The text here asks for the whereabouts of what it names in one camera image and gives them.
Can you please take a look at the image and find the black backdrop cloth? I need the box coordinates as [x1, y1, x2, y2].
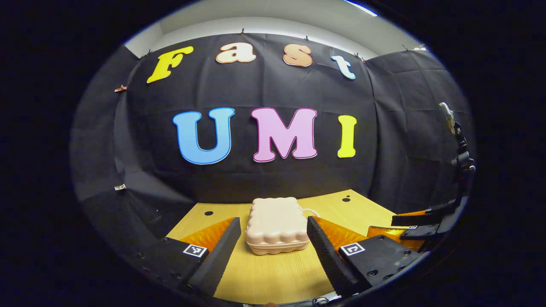
[70, 33, 476, 256]

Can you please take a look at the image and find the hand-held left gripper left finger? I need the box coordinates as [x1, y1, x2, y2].
[136, 217, 242, 298]

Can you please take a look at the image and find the pink suitcase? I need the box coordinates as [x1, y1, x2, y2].
[245, 197, 320, 255]

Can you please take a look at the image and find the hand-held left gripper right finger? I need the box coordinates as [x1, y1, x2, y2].
[306, 216, 429, 298]

